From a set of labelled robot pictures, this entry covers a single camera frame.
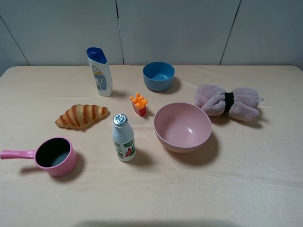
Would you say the white yogurt drink bottle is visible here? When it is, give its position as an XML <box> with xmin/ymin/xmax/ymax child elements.
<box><xmin>112</xmin><ymin>113</ymin><xmax>136</xmax><ymax>162</ymax></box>

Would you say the toy french fries red box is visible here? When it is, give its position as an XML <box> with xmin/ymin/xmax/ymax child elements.
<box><xmin>129</xmin><ymin>93</ymin><xmax>148</xmax><ymax>117</ymax></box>

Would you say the pink plastic bowl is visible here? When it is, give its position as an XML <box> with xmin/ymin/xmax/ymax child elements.
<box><xmin>154</xmin><ymin>103</ymin><xmax>212</xmax><ymax>153</ymax></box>

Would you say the blue plastic bowl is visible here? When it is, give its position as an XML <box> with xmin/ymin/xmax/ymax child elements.
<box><xmin>143</xmin><ymin>61</ymin><xmax>175</xmax><ymax>91</ymax></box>

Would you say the toy croissant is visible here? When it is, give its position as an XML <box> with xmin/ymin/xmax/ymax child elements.
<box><xmin>55</xmin><ymin>104</ymin><xmax>109</xmax><ymax>130</ymax></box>

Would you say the blue white shampoo bottle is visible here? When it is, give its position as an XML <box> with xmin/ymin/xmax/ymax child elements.
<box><xmin>87</xmin><ymin>47</ymin><xmax>113</xmax><ymax>97</ymax></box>

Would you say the cream tablecloth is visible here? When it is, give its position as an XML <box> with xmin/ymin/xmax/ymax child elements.
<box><xmin>0</xmin><ymin>65</ymin><xmax>303</xmax><ymax>227</ymax></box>

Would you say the pink rolled towel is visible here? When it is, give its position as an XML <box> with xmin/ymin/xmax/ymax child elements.
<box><xmin>194</xmin><ymin>84</ymin><xmax>264</xmax><ymax>122</ymax></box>

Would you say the pink saucepan with handle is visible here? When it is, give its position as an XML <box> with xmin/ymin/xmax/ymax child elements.
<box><xmin>0</xmin><ymin>137</ymin><xmax>78</xmax><ymax>177</ymax></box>

